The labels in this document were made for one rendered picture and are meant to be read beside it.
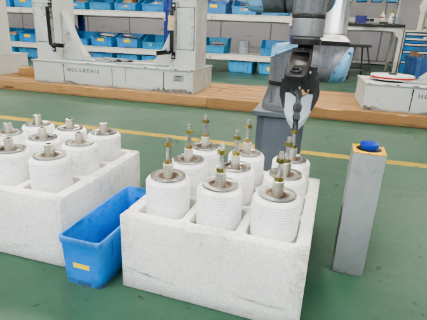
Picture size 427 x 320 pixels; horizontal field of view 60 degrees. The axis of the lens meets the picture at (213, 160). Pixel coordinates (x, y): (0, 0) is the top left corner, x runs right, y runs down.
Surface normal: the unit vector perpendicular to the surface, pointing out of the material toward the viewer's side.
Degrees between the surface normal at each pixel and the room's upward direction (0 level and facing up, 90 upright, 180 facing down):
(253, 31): 90
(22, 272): 0
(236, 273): 90
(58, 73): 90
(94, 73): 90
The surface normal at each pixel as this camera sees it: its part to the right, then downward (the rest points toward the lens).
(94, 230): 0.95, 0.11
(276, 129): -0.26, 0.31
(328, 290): 0.04, -0.94
